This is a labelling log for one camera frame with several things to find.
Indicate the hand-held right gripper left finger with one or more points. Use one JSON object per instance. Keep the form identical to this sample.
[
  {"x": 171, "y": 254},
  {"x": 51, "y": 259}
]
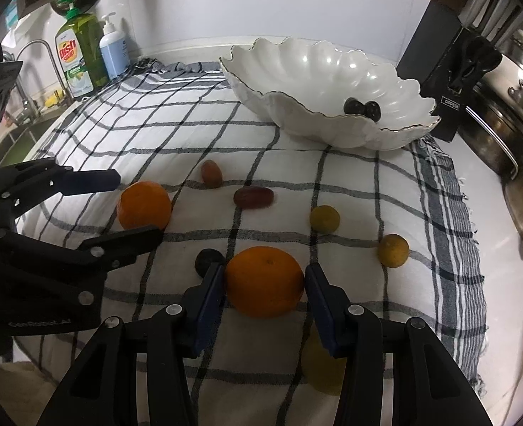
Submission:
[{"x": 210, "y": 306}]

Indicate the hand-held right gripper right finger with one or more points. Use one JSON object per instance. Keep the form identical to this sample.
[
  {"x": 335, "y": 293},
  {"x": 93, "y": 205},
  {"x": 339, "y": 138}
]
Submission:
[{"x": 321, "y": 310}]

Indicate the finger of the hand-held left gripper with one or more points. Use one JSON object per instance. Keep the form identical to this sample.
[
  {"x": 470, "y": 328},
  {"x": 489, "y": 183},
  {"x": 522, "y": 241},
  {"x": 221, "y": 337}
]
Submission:
[
  {"x": 128, "y": 237},
  {"x": 92, "y": 182}
]

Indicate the orange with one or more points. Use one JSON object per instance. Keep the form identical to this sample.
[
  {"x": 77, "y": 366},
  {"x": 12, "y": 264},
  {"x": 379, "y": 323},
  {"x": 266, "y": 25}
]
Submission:
[
  {"x": 144, "y": 204},
  {"x": 263, "y": 282}
]

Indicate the dark plum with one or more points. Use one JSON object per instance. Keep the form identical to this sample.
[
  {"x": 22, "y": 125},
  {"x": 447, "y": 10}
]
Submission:
[
  {"x": 208, "y": 258},
  {"x": 354, "y": 106},
  {"x": 372, "y": 111}
]

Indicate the large yellow-green fruit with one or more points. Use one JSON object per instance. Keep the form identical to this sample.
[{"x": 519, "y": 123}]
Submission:
[{"x": 317, "y": 368}]

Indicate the small yellow-green fruit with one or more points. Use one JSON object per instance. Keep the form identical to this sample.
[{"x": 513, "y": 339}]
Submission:
[
  {"x": 325, "y": 218},
  {"x": 393, "y": 250}
]

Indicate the white scalloped bowl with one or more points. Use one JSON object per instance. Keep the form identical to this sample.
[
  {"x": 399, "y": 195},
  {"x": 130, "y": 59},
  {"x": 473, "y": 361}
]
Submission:
[{"x": 306, "y": 75}]

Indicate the steel sink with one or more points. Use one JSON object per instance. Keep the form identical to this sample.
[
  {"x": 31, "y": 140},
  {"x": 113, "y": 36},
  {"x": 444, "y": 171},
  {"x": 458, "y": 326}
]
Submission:
[{"x": 19, "y": 140}]

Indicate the blue hand soap pump bottle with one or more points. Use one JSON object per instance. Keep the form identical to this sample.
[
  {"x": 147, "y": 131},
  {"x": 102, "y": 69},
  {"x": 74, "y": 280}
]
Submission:
[{"x": 112, "y": 55}]

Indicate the green dish soap bottle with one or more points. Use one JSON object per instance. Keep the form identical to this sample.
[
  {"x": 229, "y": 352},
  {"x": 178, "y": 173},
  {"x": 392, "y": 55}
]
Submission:
[{"x": 81, "y": 49}]

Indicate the black white checkered cloth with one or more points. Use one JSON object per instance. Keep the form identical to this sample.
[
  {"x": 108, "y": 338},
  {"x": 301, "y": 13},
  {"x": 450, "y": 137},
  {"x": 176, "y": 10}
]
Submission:
[{"x": 288, "y": 177}]

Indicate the steel faucet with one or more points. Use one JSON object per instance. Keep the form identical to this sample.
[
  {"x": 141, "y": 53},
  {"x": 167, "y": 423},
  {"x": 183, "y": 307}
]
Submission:
[{"x": 37, "y": 41}]

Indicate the steel pan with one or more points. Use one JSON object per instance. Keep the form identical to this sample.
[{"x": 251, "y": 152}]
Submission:
[{"x": 488, "y": 128}]

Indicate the black knife block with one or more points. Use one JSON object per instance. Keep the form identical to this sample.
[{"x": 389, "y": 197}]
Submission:
[{"x": 430, "y": 53}]

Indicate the black scissors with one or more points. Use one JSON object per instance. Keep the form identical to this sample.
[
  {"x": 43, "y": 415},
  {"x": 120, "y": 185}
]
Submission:
[{"x": 474, "y": 60}]

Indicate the cream pot with steel lid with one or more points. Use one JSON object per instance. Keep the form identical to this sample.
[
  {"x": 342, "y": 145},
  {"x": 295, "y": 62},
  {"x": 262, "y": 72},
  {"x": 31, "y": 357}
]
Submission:
[{"x": 510, "y": 66}]

